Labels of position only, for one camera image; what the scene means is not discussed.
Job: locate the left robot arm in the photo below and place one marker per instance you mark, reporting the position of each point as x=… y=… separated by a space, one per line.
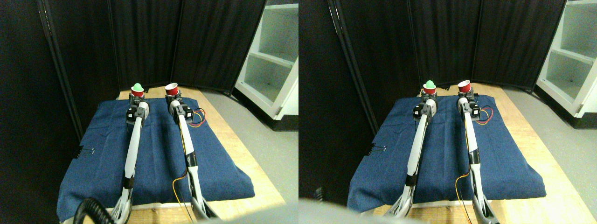
x=133 y=149
x=419 y=149

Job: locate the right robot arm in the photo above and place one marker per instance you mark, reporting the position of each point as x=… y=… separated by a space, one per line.
x=185 y=140
x=471 y=140

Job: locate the black curtain stand pole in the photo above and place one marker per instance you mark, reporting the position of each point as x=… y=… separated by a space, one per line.
x=353 y=65
x=60 y=65

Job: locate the green ball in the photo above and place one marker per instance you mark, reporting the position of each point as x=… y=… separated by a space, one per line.
x=429 y=84
x=137 y=87

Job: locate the black curtain stand foot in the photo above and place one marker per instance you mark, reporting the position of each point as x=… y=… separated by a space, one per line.
x=444 y=88

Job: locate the dark blue cloth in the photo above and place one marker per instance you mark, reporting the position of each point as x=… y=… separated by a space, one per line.
x=447 y=140
x=161 y=140

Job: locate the white shelf unit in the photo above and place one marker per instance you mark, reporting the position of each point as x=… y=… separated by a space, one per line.
x=270 y=70
x=566 y=70

